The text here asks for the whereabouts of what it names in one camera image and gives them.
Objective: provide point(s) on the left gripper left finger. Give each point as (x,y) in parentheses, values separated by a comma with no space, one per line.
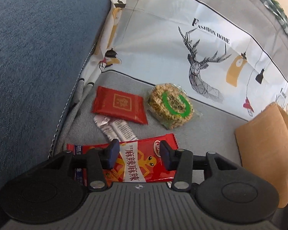
(98,160)

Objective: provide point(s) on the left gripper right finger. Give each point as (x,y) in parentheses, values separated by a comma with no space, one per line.
(181,161)

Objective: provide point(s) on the silver foil snack packet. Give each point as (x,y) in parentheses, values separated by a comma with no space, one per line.
(114,128)

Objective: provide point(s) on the red spicy snack bag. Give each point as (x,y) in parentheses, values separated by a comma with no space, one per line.
(140,161)

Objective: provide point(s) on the round green peanut snack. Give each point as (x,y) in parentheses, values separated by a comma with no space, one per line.
(170,105)

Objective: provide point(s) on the red square snack packet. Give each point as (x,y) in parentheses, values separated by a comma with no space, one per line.
(118,104)

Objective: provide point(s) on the open cardboard box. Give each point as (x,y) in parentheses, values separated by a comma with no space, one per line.
(263,148)

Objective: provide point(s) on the deer print sofa cover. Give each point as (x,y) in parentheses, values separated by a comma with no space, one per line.
(229,56)

